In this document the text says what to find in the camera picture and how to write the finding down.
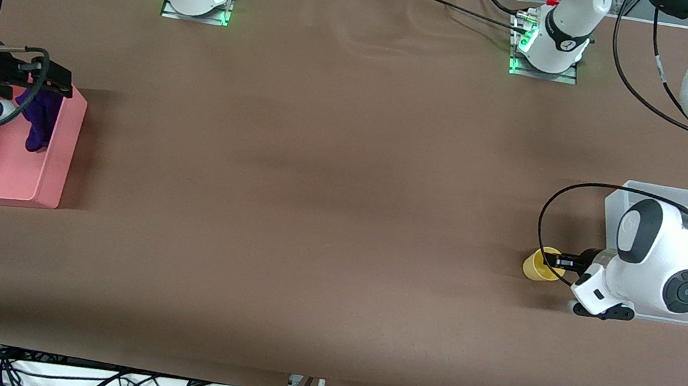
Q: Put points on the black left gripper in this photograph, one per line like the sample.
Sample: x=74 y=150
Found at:
x=588 y=259

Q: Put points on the yellow plastic cup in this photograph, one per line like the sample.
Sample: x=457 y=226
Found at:
x=535 y=267

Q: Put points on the purple microfibre cloth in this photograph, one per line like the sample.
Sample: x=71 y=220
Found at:
x=42 y=124

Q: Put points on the brown table cover sheet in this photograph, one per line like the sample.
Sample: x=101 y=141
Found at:
x=349 y=153

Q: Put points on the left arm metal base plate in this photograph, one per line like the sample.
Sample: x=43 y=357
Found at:
x=562 y=77

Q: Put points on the white metal bracket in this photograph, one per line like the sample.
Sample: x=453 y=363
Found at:
x=292 y=382

